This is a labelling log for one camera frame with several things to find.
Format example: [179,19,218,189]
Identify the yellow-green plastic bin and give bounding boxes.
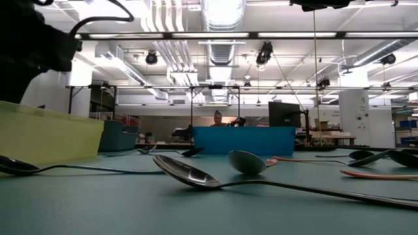
[0,100,105,166]

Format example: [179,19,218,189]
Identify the black overhead light bar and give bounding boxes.
[74,31,418,41]

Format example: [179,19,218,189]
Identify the dark teal plastic bin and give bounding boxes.
[97,119,140,153]

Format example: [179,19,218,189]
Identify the black computer monitor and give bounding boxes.
[268,101,302,129]

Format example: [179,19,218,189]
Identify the brown cardboard box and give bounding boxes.
[314,118,330,131]

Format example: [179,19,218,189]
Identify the red storage crates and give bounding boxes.
[114,114,142,127]

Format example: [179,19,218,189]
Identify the wooden background workbench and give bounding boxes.
[295,132,357,147]

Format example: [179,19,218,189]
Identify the teal table mat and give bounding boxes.
[0,147,418,235]

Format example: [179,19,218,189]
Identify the shelf with blue bins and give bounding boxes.
[391,107,418,148]

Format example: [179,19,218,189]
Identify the person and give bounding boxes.
[210,110,228,127]

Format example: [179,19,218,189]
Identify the blue plastic bin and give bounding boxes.
[192,125,297,156]

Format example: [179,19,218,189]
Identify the black background frame rack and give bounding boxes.
[66,84,242,128]

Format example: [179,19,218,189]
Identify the smooth silver ventilation duct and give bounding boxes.
[351,38,418,68]

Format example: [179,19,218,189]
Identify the corrugated silver ventilation duct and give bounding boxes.
[199,0,246,104]

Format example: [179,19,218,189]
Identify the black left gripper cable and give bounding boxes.
[32,0,135,37]

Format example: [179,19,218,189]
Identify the black aluminium table frame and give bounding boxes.
[133,142,418,155]

